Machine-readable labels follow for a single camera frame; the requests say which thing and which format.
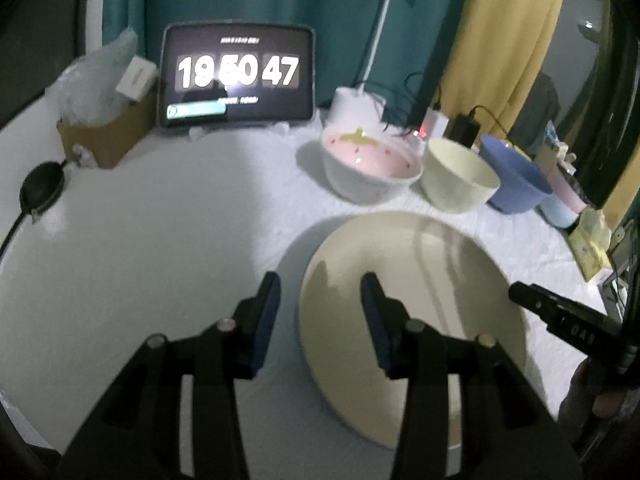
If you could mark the cream plate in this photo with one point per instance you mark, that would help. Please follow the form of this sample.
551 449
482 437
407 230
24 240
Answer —
425 270

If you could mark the yellow soft tissue pack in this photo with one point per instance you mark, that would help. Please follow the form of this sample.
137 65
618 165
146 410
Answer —
592 220

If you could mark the tablet showing clock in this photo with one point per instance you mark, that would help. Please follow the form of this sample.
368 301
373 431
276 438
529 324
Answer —
200 105

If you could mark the clear plastic bag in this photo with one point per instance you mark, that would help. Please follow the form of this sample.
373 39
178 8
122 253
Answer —
90 90

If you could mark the small white box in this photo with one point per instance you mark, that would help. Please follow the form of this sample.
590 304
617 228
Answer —
136 80

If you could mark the cardboard box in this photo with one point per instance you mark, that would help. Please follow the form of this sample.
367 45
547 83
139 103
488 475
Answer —
110 135

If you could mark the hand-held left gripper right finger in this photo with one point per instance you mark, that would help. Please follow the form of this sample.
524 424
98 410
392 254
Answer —
375 320

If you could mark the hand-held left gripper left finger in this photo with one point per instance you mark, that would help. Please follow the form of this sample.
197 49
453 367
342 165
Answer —
265 320

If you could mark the person's right hand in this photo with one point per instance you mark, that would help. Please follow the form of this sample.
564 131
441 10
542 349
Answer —
607 404

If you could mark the light blue bowl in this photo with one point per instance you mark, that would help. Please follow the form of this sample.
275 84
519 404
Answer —
560 212

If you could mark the cream bowl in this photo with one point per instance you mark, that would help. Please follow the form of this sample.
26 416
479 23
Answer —
450 185

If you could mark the pink ceramic bowl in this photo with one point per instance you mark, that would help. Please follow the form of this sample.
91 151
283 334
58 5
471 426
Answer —
365 180

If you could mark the blue and white packet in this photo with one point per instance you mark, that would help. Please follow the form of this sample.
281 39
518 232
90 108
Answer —
551 135

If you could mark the white desk lamp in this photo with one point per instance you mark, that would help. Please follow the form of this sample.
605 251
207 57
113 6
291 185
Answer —
350 110

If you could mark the white charger with red light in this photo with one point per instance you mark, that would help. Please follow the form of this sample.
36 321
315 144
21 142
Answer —
435 122

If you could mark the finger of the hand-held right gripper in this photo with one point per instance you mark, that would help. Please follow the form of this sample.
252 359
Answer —
535 300

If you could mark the glass sliding door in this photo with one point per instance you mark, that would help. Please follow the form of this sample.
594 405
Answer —
580 85

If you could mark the yellow curtain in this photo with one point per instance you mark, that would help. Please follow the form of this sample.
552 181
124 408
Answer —
500 60
627 175

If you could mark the yellow tissue box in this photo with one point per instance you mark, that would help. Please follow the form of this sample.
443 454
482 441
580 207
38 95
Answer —
590 255

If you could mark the black charger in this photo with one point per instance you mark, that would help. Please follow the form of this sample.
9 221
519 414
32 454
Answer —
462 130

